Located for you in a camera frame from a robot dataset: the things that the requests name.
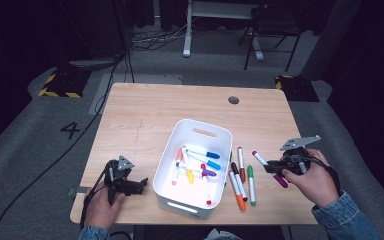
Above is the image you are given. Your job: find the black stand pole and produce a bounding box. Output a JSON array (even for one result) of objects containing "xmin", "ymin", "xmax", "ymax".
[{"xmin": 113, "ymin": 0, "xmax": 136, "ymax": 84}]

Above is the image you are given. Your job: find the long black floor cable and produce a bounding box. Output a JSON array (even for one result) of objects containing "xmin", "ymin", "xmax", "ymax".
[{"xmin": 0, "ymin": 51, "xmax": 128, "ymax": 240}]

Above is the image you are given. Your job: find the grey column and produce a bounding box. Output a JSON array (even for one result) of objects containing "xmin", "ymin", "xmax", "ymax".
[{"xmin": 300, "ymin": 0, "xmax": 363, "ymax": 81}]

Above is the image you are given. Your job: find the pink marker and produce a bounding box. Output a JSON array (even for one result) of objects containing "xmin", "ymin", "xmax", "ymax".
[{"xmin": 171, "ymin": 147, "xmax": 184, "ymax": 186}]

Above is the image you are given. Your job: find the light grey cloth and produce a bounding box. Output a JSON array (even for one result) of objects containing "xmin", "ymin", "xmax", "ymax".
[{"xmin": 203, "ymin": 228, "xmax": 244, "ymax": 240}]

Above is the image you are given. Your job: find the light blue marker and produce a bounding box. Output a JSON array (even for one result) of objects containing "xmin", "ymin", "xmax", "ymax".
[{"xmin": 185, "ymin": 150, "xmax": 222, "ymax": 171}]

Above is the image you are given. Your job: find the red marker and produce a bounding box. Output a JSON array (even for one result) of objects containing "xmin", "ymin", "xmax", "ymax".
[{"xmin": 200, "ymin": 163, "xmax": 213, "ymax": 206}]

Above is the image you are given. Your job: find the brown marker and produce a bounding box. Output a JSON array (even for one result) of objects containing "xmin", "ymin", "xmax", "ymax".
[{"xmin": 236, "ymin": 146, "xmax": 247, "ymax": 183}]

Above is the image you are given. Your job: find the yellow marker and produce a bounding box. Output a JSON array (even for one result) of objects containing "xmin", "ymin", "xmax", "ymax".
[{"xmin": 181, "ymin": 146, "xmax": 195, "ymax": 185}]

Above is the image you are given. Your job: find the left hand-held gripper cable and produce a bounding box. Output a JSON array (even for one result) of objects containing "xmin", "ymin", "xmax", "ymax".
[{"xmin": 79, "ymin": 163, "xmax": 134, "ymax": 240}]

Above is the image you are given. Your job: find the person's left hand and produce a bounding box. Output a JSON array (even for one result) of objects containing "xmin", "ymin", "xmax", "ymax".
[{"xmin": 83, "ymin": 185, "xmax": 126, "ymax": 232}]

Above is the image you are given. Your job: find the hand-held gripper cable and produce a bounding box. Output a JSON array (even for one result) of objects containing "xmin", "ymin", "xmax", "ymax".
[
  {"xmin": 79, "ymin": 163, "xmax": 134, "ymax": 240},
  {"xmin": 308, "ymin": 156, "xmax": 343, "ymax": 198}
]

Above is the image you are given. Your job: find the black chair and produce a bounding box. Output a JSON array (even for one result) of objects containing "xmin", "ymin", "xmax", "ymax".
[{"xmin": 237, "ymin": 3, "xmax": 304, "ymax": 73}]

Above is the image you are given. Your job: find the person's right hand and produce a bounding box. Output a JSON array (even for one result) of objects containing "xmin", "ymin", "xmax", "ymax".
[{"xmin": 281, "ymin": 148, "xmax": 340, "ymax": 209}]

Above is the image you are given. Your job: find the dark blue marker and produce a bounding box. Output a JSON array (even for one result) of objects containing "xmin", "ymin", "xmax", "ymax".
[{"xmin": 184, "ymin": 145, "xmax": 221, "ymax": 160}]

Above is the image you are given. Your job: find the bundle of floor cables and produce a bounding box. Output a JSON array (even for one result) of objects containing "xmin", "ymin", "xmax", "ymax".
[{"xmin": 128, "ymin": 19, "xmax": 201, "ymax": 53}]

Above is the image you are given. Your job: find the orange marker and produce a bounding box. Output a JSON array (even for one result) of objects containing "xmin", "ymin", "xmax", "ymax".
[{"xmin": 228, "ymin": 169, "xmax": 247, "ymax": 212}]

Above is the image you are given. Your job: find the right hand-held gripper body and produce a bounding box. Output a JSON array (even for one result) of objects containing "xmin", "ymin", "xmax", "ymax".
[{"xmin": 279, "ymin": 134, "xmax": 322, "ymax": 175}]

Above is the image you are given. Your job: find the black marker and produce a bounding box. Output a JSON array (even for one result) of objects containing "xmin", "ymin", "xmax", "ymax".
[{"xmin": 230, "ymin": 162, "xmax": 249, "ymax": 202}]

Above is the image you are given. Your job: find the white standing desk frame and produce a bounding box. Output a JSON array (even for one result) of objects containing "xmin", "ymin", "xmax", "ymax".
[{"xmin": 182, "ymin": 0, "xmax": 266, "ymax": 62}]

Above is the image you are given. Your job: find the white plastic storage bin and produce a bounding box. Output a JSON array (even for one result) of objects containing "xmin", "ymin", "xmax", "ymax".
[{"xmin": 152, "ymin": 118, "xmax": 233, "ymax": 221}]

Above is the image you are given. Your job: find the purple marker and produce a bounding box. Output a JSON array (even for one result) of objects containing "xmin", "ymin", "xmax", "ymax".
[{"xmin": 176, "ymin": 162, "xmax": 218, "ymax": 178}]

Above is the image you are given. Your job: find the magenta marker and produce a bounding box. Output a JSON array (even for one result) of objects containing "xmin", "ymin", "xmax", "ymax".
[{"xmin": 251, "ymin": 150, "xmax": 289, "ymax": 189}]

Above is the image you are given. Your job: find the grey tape piece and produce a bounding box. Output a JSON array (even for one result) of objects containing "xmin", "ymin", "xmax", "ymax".
[{"xmin": 68, "ymin": 186, "xmax": 89, "ymax": 196}]

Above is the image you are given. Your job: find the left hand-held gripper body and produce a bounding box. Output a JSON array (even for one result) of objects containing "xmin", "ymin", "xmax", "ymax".
[{"xmin": 103, "ymin": 155, "xmax": 136, "ymax": 205}]

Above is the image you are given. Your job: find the right hand-held gripper cable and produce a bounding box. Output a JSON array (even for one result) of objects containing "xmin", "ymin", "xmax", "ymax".
[{"xmin": 308, "ymin": 156, "xmax": 343, "ymax": 198}]

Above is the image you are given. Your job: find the black yellow striped stand base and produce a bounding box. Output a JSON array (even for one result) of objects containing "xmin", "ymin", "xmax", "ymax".
[
  {"xmin": 38, "ymin": 68, "xmax": 93, "ymax": 99},
  {"xmin": 274, "ymin": 74, "xmax": 320, "ymax": 103}
]

